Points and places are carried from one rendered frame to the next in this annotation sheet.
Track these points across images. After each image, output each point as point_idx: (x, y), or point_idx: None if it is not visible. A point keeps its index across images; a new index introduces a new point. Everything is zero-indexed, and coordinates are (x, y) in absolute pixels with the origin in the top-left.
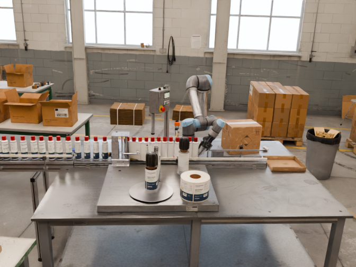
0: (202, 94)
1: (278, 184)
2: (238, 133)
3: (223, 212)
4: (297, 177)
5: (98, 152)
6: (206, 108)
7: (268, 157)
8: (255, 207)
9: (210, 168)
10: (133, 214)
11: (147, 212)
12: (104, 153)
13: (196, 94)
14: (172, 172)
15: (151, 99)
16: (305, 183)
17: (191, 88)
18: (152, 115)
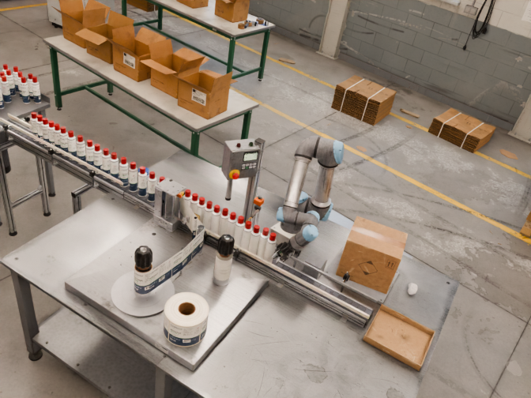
0: (321, 169)
1: (338, 371)
2: (356, 253)
3: (197, 377)
4: (386, 376)
5: (152, 193)
6: (325, 192)
7: (389, 310)
8: (247, 395)
9: (280, 285)
10: (94, 315)
11: (112, 321)
12: None
13: (304, 169)
14: (209, 271)
15: (224, 155)
16: (385, 395)
17: (299, 157)
18: None
